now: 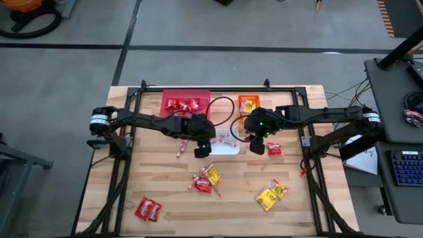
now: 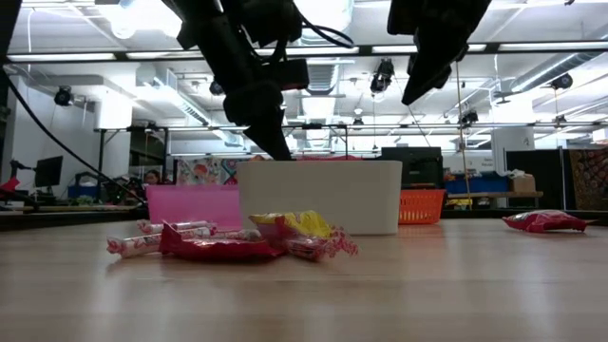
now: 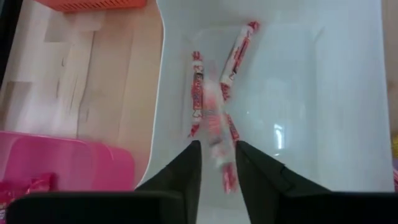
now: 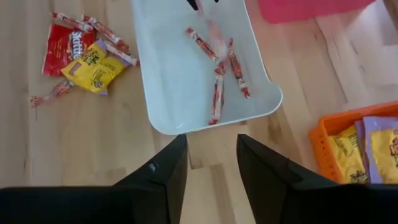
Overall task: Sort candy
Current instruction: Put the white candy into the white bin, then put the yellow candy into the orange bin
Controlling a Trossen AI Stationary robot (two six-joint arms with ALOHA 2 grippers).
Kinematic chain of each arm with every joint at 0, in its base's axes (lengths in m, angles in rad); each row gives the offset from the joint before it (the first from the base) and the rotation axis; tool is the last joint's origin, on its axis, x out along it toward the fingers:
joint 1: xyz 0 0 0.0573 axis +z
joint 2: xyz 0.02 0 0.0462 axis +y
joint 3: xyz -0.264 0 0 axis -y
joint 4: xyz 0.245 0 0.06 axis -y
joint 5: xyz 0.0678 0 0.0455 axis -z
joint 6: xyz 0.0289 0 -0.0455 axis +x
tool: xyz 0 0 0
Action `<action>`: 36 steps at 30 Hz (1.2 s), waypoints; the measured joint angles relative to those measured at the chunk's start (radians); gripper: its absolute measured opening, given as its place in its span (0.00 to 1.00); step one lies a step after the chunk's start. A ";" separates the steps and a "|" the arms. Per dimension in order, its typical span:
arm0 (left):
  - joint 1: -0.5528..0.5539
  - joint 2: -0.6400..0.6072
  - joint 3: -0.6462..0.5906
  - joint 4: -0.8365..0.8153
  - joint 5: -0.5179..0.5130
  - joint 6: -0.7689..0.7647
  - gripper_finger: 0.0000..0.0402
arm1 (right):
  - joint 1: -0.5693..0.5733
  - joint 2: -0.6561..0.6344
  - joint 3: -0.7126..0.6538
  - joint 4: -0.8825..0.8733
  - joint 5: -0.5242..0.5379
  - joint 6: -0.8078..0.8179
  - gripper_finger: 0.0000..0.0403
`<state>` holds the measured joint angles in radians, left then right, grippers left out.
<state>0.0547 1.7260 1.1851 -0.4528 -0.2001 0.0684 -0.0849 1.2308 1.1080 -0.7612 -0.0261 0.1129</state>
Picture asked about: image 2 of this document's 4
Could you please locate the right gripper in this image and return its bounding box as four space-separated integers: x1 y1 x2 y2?
387 0 493 106

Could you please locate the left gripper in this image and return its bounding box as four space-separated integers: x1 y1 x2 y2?
192 11 294 162

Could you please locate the yellow Sour Patch candy bag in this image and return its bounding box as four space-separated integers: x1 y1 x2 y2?
248 210 334 240

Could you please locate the Smarties candy roll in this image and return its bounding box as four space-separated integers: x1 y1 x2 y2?
105 232 163 259
135 218 210 236
176 223 220 240
212 228 263 243
283 225 360 263

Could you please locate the red Skittles candy bag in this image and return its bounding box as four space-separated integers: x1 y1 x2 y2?
502 209 589 235
158 221 287 262

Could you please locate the black overhead light bar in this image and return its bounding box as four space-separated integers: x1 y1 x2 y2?
0 40 608 66

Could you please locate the ceiling vent grille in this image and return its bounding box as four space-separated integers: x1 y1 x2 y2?
308 61 341 97

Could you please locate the floral cloth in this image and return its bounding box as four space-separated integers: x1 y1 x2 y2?
176 156 239 187

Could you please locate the large black monitor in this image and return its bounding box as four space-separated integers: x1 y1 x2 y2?
380 145 446 190

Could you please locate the white plastic bin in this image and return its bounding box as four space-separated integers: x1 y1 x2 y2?
237 160 404 237

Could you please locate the pink plastic bin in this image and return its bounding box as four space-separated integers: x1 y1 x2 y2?
145 184 244 231

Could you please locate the blue storage bin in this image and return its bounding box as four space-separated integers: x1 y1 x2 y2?
445 175 513 196

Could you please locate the orange plastic basket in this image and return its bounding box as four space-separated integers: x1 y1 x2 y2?
397 188 447 226

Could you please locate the wooden table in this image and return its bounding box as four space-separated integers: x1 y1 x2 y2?
446 190 544 200

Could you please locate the cardboard box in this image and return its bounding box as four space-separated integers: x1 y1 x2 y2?
511 173 538 194

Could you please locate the black partition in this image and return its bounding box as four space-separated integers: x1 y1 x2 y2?
504 148 567 211

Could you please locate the black computer monitor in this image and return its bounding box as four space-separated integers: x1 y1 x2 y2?
33 155 65 189

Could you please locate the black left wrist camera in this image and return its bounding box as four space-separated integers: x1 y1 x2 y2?
277 58 311 92

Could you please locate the white ceiling air duct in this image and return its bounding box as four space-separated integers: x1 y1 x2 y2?
135 66 244 147

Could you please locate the black slanting cable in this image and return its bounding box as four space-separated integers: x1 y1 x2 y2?
0 66 149 208

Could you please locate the black aluminium table frame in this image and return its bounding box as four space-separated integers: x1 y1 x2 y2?
0 206 608 233

